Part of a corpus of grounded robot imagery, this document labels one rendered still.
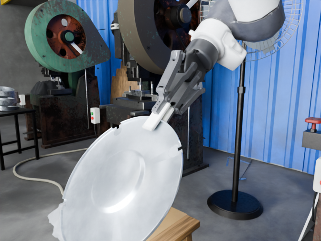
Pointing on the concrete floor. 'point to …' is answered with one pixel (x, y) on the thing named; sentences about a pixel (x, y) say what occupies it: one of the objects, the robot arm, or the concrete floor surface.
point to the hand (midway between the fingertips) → (158, 117)
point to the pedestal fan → (252, 202)
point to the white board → (309, 221)
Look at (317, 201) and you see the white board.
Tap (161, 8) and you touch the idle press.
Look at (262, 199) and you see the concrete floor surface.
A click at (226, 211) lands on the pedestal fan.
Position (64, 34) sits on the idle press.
